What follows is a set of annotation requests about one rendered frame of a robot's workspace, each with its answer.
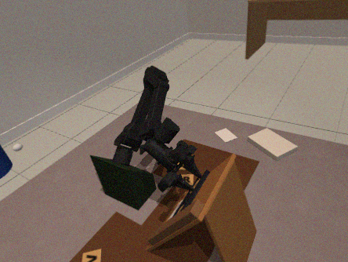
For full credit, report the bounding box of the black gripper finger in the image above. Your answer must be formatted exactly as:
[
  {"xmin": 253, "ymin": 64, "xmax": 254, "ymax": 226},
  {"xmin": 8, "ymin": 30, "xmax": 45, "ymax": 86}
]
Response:
[
  {"xmin": 169, "ymin": 174, "xmax": 194, "ymax": 191},
  {"xmin": 183, "ymin": 155, "xmax": 202, "ymax": 178}
]

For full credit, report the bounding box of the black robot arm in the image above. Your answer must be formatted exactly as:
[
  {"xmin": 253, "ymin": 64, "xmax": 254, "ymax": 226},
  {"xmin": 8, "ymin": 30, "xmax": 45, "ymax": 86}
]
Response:
[{"xmin": 110, "ymin": 66, "xmax": 190, "ymax": 168}]

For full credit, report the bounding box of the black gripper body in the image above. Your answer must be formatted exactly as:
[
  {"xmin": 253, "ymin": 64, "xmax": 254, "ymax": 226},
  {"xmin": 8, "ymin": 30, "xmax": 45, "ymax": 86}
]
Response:
[{"xmin": 156, "ymin": 145, "xmax": 197, "ymax": 192}]

